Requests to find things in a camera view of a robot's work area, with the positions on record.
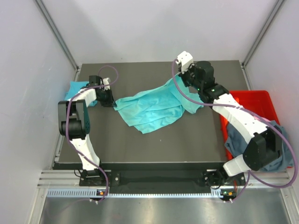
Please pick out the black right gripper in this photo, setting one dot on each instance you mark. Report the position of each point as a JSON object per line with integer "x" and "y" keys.
{"x": 192, "y": 68}

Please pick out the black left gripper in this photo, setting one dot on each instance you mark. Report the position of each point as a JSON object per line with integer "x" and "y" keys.
{"x": 110, "y": 102}

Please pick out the teal t-shirt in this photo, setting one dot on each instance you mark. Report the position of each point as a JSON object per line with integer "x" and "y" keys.
{"x": 151, "y": 110}

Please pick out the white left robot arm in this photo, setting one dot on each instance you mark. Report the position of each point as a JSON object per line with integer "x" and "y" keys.
{"x": 74, "y": 122}

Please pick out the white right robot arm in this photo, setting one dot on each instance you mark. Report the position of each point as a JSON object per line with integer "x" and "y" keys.
{"x": 263, "y": 143}

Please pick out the folded blue t-shirt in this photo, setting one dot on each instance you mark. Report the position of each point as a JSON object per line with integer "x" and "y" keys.
{"x": 79, "y": 87}

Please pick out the red plastic bin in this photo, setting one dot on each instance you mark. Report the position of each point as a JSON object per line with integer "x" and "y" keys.
{"x": 258, "y": 102}

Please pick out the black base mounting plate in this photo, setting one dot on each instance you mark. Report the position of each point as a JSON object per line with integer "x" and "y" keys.
{"x": 163, "y": 177}

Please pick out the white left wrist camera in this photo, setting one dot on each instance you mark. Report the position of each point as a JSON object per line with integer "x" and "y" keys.
{"x": 106, "y": 84}

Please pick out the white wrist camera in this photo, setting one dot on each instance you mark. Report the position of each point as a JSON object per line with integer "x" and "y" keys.
{"x": 183, "y": 61}
{"x": 106, "y": 84}

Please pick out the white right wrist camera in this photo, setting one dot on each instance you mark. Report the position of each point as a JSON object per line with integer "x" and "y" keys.
{"x": 183, "y": 61}

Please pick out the grey aluminium corner post right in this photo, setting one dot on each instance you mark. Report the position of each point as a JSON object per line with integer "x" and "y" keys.
{"x": 261, "y": 34}

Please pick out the grey aluminium corner post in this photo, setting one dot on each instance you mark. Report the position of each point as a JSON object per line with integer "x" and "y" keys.
{"x": 57, "y": 34}
{"x": 261, "y": 34}

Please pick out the grey aluminium corner post left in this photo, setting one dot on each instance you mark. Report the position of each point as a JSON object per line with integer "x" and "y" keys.
{"x": 57, "y": 34}

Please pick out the grey slotted cable duct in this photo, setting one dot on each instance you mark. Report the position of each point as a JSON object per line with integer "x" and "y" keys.
{"x": 98, "y": 193}

